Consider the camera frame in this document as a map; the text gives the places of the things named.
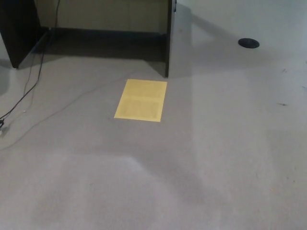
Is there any yellow paper sheet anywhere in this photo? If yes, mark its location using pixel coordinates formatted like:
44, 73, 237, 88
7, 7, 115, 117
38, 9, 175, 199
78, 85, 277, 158
113, 79, 168, 120

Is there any black power cable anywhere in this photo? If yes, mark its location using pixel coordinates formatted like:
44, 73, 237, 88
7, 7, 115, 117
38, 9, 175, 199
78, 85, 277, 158
0, 0, 60, 120

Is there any black round floor cover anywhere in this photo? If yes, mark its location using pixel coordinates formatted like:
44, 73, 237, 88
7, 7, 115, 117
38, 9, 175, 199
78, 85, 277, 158
237, 37, 260, 48

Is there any thin grey floor cable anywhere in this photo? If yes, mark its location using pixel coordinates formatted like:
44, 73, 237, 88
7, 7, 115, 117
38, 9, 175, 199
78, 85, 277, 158
0, 80, 127, 151

